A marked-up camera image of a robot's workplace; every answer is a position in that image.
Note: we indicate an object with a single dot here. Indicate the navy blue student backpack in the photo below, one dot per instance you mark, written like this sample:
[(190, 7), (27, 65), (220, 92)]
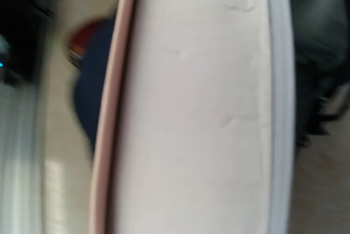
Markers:
[(87, 92)]

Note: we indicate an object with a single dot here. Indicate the pink paperback book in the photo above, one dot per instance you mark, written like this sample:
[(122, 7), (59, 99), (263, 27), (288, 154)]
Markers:
[(196, 128)]

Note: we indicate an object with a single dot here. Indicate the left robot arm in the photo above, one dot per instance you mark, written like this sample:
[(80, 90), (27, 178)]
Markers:
[(25, 37)]

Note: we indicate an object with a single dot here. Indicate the red floral plate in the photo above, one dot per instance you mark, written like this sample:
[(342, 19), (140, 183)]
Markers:
[(78, 40)]

